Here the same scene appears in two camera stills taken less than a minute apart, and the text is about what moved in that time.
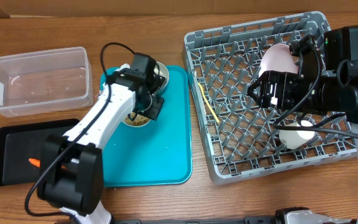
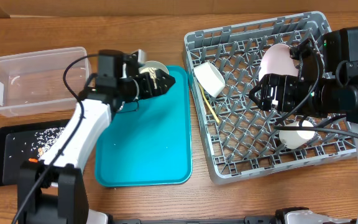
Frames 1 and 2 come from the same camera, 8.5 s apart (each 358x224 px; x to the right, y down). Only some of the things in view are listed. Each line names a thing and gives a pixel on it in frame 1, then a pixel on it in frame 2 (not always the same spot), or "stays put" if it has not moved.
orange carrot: (36, 162) stays put
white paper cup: (294, 139) stays put
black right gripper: (284, 81) stays put
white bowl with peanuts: (138, 121) → (211, 78)
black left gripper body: (151, 107) → (145, 87)
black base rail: (260, 219) stays put
